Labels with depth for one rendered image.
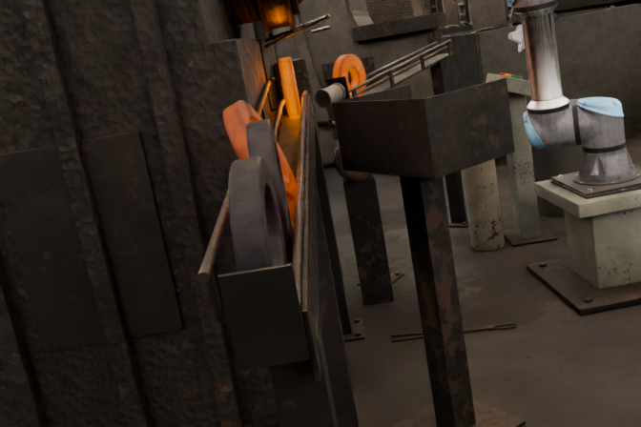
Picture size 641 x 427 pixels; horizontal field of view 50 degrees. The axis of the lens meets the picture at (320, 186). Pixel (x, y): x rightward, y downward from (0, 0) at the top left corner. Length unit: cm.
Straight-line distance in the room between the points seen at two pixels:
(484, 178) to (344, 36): 219
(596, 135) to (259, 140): 136
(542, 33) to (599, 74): 221
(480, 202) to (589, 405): 109
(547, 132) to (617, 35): 226
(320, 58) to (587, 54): 161
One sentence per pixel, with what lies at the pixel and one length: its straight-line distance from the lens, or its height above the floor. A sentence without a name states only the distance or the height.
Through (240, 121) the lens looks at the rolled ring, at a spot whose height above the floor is 74.
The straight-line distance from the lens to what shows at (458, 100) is 122.
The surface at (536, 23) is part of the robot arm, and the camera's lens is 204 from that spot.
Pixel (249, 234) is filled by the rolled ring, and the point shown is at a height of 67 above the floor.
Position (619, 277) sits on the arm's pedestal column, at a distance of 216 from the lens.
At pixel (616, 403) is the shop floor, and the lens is 165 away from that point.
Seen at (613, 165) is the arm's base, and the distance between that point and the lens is 211.
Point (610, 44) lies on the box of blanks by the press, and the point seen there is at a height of 55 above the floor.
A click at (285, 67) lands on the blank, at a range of 178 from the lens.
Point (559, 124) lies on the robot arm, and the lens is 209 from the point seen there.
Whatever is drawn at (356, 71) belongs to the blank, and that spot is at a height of 72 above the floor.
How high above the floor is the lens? 84
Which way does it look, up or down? 12 degrees down
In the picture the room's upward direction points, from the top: 10 degrees counter-clockwise
